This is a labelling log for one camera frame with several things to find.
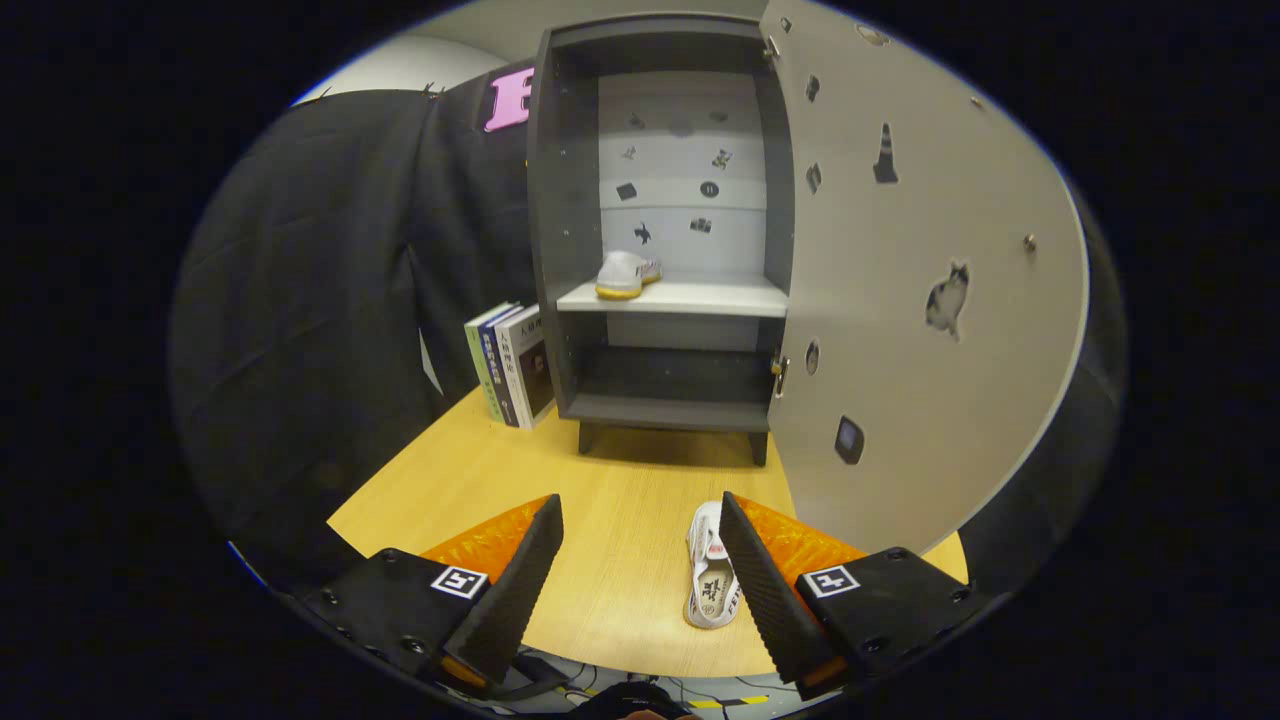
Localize white shoe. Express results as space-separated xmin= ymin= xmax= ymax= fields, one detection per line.
xmin=595 ymin=250 xmax=663 ymax=301
xmin=684 ymin=501 xmax=743 ymax=630

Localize beige shoe cabinet door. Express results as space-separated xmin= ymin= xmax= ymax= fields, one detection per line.
xmin=758 ymin=0 xmax=1091 ymax=556

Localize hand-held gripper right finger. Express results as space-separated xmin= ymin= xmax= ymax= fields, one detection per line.
xmin=718 ymin=491 xmax=1001 ymax=701

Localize black backdrop cloth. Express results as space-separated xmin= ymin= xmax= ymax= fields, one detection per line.
xmin=170 ymin=60 xmax=1131 ymax=601

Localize white cabinet shelf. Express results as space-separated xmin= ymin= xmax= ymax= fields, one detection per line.
xmin=556 ymin=275 xmax=791 ymax=319

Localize blue spine book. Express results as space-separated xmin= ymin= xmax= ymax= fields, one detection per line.
xmin=478 ymin=306 xmax=531 ymax=426

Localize white cover book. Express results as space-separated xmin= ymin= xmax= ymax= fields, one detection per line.
xmin=495 ymin=308 xmax=557 ymax=431

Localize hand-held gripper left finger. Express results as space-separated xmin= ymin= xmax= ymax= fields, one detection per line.
xmin=300 ymin=493 xmax=565 ymax=699

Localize black floor cables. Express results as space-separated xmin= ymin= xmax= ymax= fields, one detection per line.
xmin=500 ymin=648 xmax=701 ymax=716

